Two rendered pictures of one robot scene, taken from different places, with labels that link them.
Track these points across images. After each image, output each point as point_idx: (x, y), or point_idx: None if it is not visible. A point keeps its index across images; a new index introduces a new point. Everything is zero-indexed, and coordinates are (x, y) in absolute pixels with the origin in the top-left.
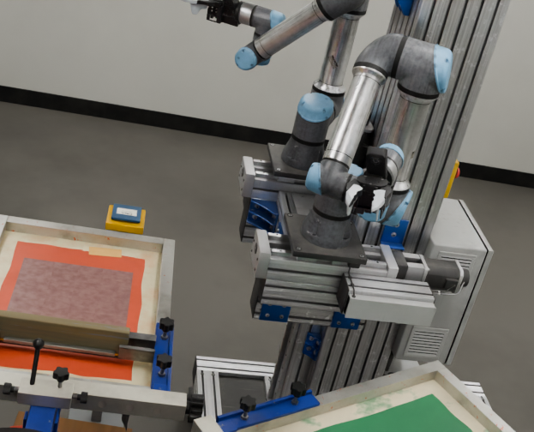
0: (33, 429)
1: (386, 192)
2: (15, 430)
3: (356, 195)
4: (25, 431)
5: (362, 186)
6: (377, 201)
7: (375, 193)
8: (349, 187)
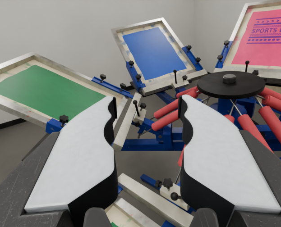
0: (251, 93)
1: (30, 178)
2: (255, 90)
3: (183, 120)
4: (252, 91)
5: (209, 213)
6: (94, 104)
7: (104, 146)
8: (260, 154)
